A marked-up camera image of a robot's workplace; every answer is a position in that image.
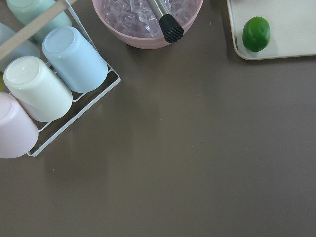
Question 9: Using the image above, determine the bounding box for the cream plastic cup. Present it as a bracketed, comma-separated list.
[4, 56, 73, 122]

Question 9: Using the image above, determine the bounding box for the pink bowl with ice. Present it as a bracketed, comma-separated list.
[92, 0, 203, 49]

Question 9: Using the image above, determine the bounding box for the white wire cup rack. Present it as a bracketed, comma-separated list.
[26, 0, 121, 157]

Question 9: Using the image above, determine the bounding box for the pink plastic cup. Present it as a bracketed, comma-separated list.
[0, 92, 39, 159]

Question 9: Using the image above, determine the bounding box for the pale grey-blue plastic cup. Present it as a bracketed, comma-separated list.
[0, 22, 41, 74]

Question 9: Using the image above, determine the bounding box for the wooden rack handle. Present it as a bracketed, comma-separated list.
[0, 0, 77, 60]

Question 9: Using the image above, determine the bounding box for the green lime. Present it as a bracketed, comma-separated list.
[242, 16, 271, 53]

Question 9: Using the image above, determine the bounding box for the light blue plastic cup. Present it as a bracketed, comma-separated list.
[42, 26, 108, 93]

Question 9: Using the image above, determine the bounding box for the cream serving tray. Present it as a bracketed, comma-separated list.
[227, 0, 316, 60]

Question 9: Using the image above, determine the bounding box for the steel muddler black tip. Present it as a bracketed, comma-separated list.
[147, 0, 184, 43]

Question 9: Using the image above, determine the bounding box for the mint green plastic cup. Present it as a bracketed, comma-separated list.
[6, 0, 72, 44]

